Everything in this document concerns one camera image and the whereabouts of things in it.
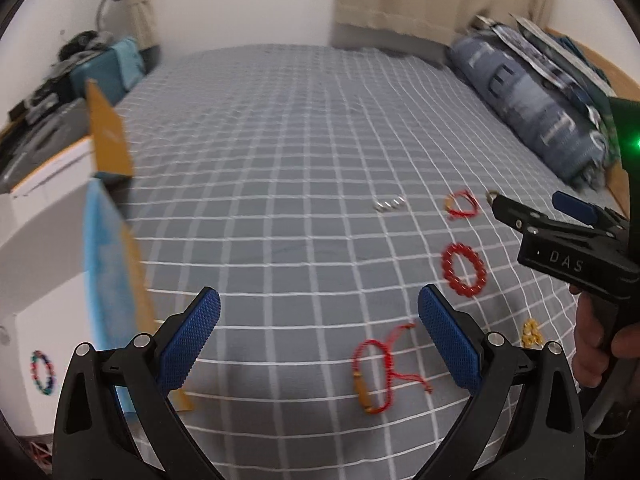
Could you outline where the blue denim pillow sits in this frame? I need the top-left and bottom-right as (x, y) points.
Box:
(446, 35), (612, 192)

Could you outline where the white storage box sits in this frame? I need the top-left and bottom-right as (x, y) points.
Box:
(0, 137), (131, 441)

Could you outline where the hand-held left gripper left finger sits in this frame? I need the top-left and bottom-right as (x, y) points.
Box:
(51, 286), (225, 480)

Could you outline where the red cord bracelet gold tube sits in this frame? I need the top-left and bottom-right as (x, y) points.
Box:
(351, 322), (434, 417)

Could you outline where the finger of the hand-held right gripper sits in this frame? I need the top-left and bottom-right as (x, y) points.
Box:
(491, 194), (540, 235)
(551, 190), (629, 233)

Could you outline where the multicolour bead bracelet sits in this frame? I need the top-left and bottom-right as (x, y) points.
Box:
(29, 350), (55, 396)

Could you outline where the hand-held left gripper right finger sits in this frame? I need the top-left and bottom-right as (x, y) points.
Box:
(413, 284), (587, 480)

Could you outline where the grey checked bedsheet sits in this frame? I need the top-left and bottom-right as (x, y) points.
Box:
(107, 42), (621, 480)

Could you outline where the red bead bracelet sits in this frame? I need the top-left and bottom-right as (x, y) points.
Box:
(441, 241), (487, 298)

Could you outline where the yellow bead bracelet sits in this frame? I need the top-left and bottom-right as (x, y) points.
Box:
(521, 318), (544, 349)

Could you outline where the orange cardboard flap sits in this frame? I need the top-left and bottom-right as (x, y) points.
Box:
(84, 79), (136, 182)

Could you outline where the printed patterned cloth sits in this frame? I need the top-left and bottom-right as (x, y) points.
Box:
(472, 14), (621, 171)

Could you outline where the teal bag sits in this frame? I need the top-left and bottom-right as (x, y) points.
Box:
(69, 37), (147, 107)

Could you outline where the person's right hand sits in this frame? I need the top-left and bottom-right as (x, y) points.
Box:
(570, 284), (640, 391)

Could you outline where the grey case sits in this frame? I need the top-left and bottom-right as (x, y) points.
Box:
(0, 97), (93, 193)

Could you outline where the small red cord bracelet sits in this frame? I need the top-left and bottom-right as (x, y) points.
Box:
(445, 189), (480, 221)

